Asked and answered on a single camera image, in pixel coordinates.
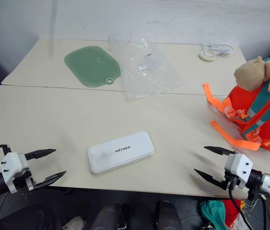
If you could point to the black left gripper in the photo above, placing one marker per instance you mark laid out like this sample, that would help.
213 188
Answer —
24 182

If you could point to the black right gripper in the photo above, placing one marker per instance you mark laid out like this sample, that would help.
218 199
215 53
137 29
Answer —
229 182

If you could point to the orange and teal backpack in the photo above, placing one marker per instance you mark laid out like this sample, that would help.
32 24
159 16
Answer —
264 119

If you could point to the white rectangular case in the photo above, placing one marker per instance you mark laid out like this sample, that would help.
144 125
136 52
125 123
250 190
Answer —
121 152

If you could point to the colourful cloth bag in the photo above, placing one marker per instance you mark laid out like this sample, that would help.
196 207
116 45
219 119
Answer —
217 213

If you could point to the large dark rounded shape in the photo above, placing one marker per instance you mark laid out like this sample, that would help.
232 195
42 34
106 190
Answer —
20 218

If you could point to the white shoe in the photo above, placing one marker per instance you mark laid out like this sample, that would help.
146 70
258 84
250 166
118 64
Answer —
75 223

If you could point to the brown plush toy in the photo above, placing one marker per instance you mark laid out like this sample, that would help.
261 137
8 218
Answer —
252 74

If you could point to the clear plastic bag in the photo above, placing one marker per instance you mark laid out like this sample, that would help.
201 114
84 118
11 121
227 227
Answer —
149 79

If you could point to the pale tape roll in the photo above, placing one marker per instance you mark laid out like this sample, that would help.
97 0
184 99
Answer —
207 56

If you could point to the green silicone mat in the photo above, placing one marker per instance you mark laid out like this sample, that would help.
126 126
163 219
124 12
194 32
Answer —
92 64

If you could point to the clear round plastic lid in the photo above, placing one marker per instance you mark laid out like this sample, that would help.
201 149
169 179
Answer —
152 62

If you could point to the clear plastic cup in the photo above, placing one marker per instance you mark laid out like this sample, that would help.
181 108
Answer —
117 43

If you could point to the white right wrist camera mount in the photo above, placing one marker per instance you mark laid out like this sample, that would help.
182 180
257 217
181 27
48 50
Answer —
240 167

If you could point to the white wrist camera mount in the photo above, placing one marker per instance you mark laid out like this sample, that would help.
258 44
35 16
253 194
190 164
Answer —
10 167
240 167

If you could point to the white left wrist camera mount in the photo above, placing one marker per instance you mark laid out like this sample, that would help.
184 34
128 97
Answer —
10 167

